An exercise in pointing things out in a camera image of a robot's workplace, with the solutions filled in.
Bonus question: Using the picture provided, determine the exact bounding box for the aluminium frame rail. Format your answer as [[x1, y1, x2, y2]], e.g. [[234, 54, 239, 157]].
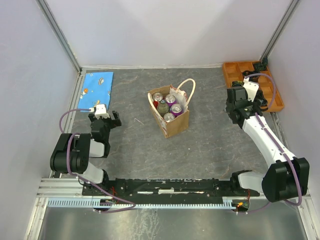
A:
[[36, 177, 87, 199]]

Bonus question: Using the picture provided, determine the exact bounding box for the purple soda can middle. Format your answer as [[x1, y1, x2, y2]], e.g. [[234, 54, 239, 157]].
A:
[[170, 103, 183, 118]]

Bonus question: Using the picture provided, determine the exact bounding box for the purple soda can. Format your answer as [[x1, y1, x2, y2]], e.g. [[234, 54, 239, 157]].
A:
[[164, 94, 177, 107], [170, 103, 183, 118]]

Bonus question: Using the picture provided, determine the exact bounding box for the corner aluminium post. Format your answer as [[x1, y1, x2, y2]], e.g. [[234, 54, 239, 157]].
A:
[[259, 0, 301, 61], [36, 0, 82, 73]]

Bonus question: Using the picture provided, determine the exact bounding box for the purple soda can rear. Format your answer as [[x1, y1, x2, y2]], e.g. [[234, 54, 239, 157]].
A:
[[164, 94, 177, 107]]

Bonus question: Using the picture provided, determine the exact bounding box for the orange compartment tray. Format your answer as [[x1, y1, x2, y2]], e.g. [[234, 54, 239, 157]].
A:
[[222, 61, 285, 112]]

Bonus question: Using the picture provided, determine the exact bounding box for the red soda can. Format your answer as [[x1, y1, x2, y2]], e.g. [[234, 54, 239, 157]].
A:
[[152, 92, 163, 108]]

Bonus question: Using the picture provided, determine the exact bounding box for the rolled black sock lower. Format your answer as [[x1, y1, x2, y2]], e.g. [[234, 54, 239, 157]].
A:
[[255, 89, 268, 107]]

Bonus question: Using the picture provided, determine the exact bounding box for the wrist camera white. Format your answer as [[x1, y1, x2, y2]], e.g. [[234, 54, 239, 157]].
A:
[[243, 77, 259, 102], [89, 104, 110, 119]]

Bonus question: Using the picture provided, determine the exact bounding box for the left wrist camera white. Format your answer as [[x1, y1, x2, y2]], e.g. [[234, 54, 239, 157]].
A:
[[89, 104, 110, 119]]

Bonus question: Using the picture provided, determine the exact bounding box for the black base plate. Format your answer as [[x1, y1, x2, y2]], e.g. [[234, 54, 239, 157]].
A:
[[81, 178, 260, 207]]

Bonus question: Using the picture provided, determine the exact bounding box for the left corner aluminium post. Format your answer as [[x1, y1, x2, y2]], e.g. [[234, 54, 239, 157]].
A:
[[36, 0, 82, 73]]

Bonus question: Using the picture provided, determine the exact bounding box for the rolled black sock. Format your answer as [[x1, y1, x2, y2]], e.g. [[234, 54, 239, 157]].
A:
[[255, 89, 268, 107], [242, 62, 267, 83]]

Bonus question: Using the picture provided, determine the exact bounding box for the blue patterned cloth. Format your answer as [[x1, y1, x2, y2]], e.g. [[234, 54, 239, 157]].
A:
[[77, 72, 114, 109]]

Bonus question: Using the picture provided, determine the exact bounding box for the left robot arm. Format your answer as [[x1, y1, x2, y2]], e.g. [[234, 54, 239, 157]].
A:
[[50, 110, 122, 195]]

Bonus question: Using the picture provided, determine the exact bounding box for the rolled sock corner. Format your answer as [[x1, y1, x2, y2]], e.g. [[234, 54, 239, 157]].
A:
[[260, 56, 268, 66]]

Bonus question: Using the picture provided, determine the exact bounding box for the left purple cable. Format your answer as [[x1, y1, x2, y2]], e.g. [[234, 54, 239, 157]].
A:
[[58, 108, 137, 214]]

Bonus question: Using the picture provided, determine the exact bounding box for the brown paper bag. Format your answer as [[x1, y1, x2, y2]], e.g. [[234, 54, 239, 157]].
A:
[[147, 78, 196, 139]]

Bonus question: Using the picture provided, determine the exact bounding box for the right corner aluminium post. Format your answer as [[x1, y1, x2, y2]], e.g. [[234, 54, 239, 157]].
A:
[[259, 0, 301, 61]]

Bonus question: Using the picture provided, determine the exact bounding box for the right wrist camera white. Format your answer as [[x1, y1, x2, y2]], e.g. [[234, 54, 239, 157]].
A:
[[243, 77, 259, 102]]

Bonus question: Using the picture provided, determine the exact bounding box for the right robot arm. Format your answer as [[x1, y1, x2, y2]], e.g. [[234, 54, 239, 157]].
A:
[[225, 86, 310, 206]]

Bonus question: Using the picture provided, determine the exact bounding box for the rolled green blue sock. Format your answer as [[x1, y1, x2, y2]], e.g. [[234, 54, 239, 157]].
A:
[[231, 81, 244, 88]]

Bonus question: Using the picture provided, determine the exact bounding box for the rolled black sock upper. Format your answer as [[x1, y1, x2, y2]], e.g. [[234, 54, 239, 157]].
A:
[[242, 62, 267, 83]]

